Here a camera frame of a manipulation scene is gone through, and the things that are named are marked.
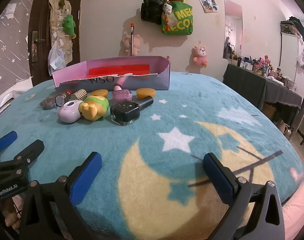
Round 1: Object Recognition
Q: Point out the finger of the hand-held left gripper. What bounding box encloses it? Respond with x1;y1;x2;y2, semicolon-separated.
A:
0;139;45;178
0;131;18;165

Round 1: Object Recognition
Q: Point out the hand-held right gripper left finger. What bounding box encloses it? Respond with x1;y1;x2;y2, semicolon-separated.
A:
19;151;102;240

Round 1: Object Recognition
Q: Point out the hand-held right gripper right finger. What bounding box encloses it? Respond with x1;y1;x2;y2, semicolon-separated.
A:
203;152;285;240

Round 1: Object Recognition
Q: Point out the grey eyeshadow case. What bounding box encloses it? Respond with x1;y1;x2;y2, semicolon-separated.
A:
37;95;59;110

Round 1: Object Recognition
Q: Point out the lilac round device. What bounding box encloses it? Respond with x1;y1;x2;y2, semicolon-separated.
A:
57;99;84;124

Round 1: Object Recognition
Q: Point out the silver studded cylinder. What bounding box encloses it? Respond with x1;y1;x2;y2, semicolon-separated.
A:
70;89;88;101

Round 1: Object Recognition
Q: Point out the yellow green toy figure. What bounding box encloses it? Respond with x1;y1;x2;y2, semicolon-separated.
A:
78;95;110;122

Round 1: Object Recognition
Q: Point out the black nail polish bottle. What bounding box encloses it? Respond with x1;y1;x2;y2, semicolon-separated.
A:
110;96;154;126

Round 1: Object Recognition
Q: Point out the amber dome soap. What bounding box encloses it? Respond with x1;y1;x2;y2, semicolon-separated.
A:
90;89;109;98
136;87;156;99

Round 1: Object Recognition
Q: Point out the pink nail polish bottle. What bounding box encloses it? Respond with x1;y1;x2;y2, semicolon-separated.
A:
111;85;133;103

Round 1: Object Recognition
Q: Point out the purple cardboard box red lining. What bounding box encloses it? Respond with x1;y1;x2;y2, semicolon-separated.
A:
52;56;171;93

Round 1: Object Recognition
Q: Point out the person's left hand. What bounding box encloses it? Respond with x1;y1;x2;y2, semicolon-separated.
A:
3;200;21;229

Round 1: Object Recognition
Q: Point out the white flat case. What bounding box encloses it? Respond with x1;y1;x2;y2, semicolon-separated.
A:
0;103;12;119

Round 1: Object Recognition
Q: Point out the pink bed sheet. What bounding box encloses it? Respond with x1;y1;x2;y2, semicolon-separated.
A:
279;167;304;240

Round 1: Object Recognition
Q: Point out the metal kettle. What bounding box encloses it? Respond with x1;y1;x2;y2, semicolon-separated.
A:
279;120;295;140

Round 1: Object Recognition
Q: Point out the clear plastic bag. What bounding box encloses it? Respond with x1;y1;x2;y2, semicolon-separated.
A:
48;40;67;77

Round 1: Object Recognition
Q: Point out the table with dark cloth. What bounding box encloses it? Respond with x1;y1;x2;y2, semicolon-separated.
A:
222;63;304;127

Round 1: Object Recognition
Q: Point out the beige hanging organizer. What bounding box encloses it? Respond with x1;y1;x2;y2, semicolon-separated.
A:
47;0;75;67

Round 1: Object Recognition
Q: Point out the pink plush bear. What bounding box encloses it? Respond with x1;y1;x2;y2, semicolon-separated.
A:
193;45;209;68

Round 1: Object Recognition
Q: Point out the dark wooden door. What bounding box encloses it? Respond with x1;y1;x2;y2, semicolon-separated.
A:
25;0;86;80

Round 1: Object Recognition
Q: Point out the green plush toy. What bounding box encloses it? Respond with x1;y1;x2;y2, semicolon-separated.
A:
61;14;76;39

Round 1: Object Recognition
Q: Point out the standing mirror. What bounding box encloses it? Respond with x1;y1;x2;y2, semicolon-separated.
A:
279;31;299;80

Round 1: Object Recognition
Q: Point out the pink plush pig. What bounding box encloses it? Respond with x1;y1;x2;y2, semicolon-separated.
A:
121;34;143;55

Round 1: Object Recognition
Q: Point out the green tote bag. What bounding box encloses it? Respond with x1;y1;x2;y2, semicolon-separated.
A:
161;0;194;36

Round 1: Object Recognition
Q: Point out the black backpack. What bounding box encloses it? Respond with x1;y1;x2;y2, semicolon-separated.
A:
140;0;165;25

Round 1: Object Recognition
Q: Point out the metal door handle plate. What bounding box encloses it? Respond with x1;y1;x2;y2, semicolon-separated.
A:
31;31;45;63

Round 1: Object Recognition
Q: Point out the mop handle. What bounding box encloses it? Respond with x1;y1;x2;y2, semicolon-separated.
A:
130;23;135;56

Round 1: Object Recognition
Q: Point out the wall mirror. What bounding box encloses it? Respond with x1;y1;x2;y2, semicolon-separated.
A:
223;0;243;60

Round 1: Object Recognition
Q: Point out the wall photo collage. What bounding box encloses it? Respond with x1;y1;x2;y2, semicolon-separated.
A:
197;0;220;13

